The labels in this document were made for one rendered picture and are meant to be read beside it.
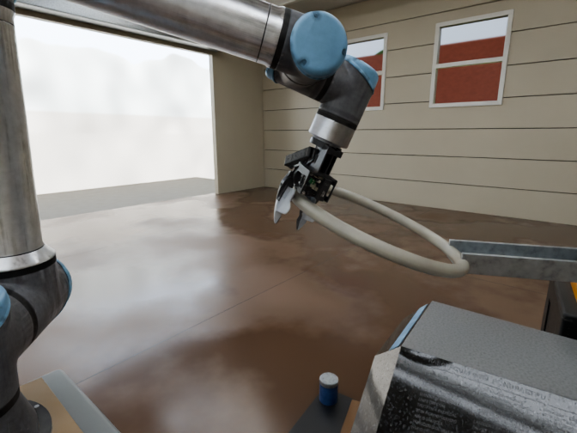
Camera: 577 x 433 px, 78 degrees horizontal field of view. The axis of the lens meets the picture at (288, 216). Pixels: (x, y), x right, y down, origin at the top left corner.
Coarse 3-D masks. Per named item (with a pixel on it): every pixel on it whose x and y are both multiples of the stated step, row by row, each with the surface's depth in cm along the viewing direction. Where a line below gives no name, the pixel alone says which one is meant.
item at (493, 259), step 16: (464, 240) 94; (464, 256) 84; (480, 256) 83; (496, 256) 82; (512, 256) 82; (528, 256) 92; (544, 256) 91; (560, 256) 90; (576, 256) 90; (480, 272) 84; (496, 272) 83; (512, 272) 83; (528, 272) 82; (544, 272) 81; (560, 272) 81; (576, 272) 80
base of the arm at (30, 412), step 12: (24, 396) 64; (12, 408) 58; (24, 408) 61; (0, 420) 56; (12, 420) 57; (24, 420) 60; (36, 420) 63; (0, 432) 55; (12, 432) 58; (24, 432) 59; (36, 432) 62
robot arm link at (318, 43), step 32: (96, 0) 48; (128, 0) 48; (160, 0) 48; (192, 0) 49; (224, 0) 50; (256, 0) 51; (192, 32) 51; (224, 32) 51; (256, 32) 51; (288, 32) 52; (320, 32) 51; (288, 64) 54; (320, 64) 53
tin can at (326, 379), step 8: (320, 376) 188; (328, 376) 188; (336, 376) 188; (320, 384) 186; (328, 384) 183; (336, 384) 184; (320, 392) 187; (328, 392) 184; (336, 392) 185; (320, 400) 188; (328, 400) 185; (336, 400) 187
